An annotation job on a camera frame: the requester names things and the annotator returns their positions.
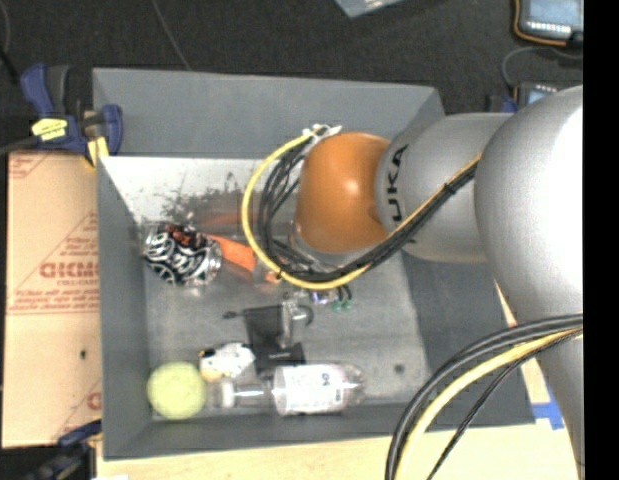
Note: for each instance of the black plastic device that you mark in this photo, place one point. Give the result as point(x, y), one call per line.
point(269, 330)

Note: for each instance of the clear plastic bottle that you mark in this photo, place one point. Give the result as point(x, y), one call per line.
point(309, 388)

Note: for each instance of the white toy animal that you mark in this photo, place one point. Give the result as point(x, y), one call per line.
point(229, 360)

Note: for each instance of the orange toy carrot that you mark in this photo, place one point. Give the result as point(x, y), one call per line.
point(235, 254)

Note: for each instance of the red-brown small toy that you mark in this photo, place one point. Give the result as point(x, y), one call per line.
point(188, 237)

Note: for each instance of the yellow-green tennis ball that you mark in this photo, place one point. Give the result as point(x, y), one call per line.
point(176, 390)

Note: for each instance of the grey metal bin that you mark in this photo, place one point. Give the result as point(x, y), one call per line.
point(189, 113)

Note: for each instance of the brown cardboard board red print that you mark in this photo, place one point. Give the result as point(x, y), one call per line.
point(49, 228)

